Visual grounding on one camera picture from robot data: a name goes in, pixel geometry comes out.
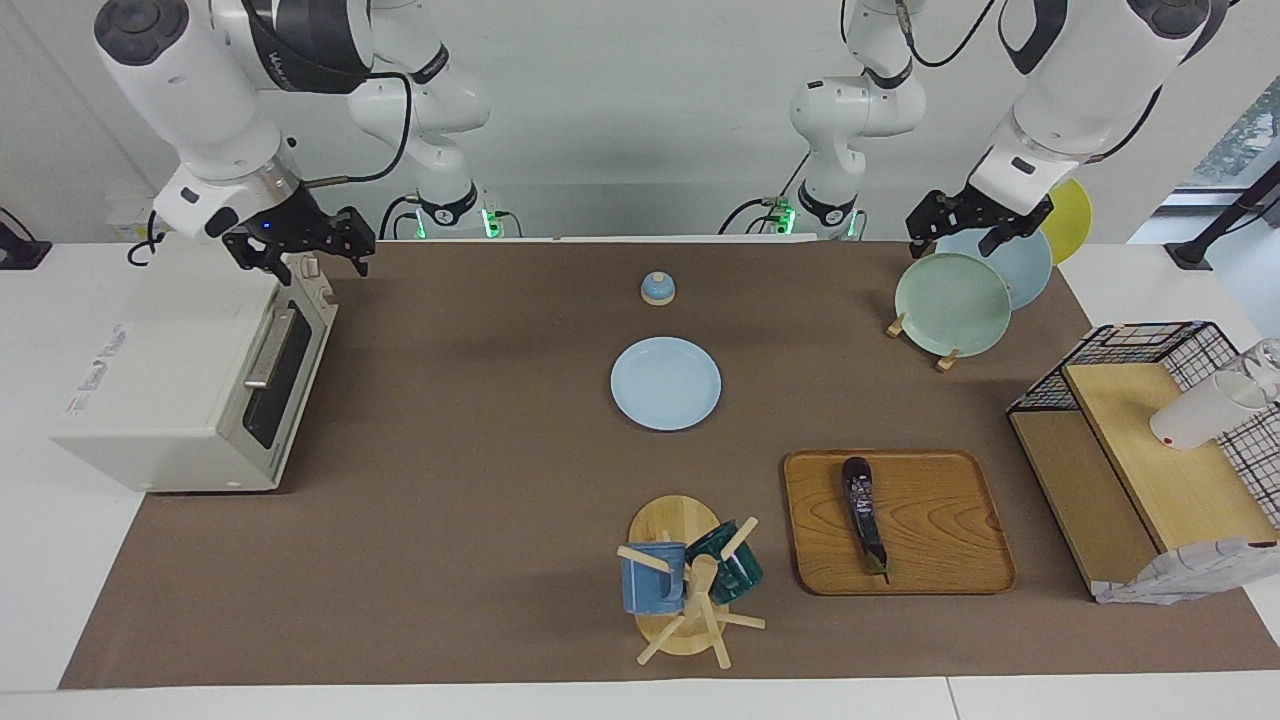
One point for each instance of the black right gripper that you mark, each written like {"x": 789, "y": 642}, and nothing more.
{"x": 295, "y": 230}

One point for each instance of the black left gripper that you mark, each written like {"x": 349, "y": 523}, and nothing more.
{"x": 1000, "y": 212}

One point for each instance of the toaster oven glass door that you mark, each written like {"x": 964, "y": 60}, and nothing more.
{"x": 290, "y": 400}

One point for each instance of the dark purple eggplant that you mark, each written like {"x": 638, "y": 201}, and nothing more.
{"x": 862, "y": 510}

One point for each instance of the small light blue plate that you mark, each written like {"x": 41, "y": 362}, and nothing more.
{"x": 665, "y": 385}

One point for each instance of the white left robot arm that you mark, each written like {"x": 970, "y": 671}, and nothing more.
{"x": 1080, "y": 80}

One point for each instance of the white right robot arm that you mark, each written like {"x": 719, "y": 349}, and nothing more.
{"x": 180, "y": 80}

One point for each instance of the cream toaster oven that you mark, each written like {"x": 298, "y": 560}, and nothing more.
{"x": 160, "y": 380}

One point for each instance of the light green plate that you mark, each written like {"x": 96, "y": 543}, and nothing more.
{"x": 950, "y": 305}

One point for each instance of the large light blue plate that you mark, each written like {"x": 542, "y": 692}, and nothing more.
{"x": 1030, "y": 270}

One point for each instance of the yellow plate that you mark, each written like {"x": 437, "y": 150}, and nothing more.
{"x": 1072, "y": 220}

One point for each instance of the wooden plate rack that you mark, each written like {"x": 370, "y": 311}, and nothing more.
{"x": 947, "y": 362}

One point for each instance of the brown table mat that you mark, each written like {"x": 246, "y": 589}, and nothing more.
{"x": 480, "y": 450}

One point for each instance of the rectangular wooden tray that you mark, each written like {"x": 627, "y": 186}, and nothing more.
{"x": 940, "y": 520}

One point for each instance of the black desk clamp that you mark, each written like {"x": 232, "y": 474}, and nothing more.
{"x": 20, "y": 250}

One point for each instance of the white cup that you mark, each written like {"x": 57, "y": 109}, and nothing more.
{"x": 1200, "y": 415}

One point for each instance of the small blue lidded jar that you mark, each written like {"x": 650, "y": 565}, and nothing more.
{"x": 658, "y": 290}

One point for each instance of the clear glass cup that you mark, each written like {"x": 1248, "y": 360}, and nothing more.
{"x": 1268, "y": 365}

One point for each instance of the wooden mug tree stand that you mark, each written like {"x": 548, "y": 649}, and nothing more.
{"x": 675, "y": 520}

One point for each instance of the dark green mug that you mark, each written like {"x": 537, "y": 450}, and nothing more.
{"x": 740, "y": 575}

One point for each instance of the blue mug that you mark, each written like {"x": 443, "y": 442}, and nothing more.
{"x": 650, "y": 590}

